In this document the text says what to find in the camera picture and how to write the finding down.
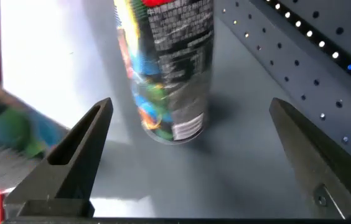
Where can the black colourful drink can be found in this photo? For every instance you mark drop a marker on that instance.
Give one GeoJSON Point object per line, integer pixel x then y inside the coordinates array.
{"type": "Point", "coordinates": [175, 71]}

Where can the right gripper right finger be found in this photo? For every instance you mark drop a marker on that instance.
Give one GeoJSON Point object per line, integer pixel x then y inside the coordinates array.
{"type": "Point", "coordinates": [318, 165]}

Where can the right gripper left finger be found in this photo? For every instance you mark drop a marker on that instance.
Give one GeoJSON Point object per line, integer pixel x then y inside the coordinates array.
{"type": "Point", "coordinates": [79, 174]}

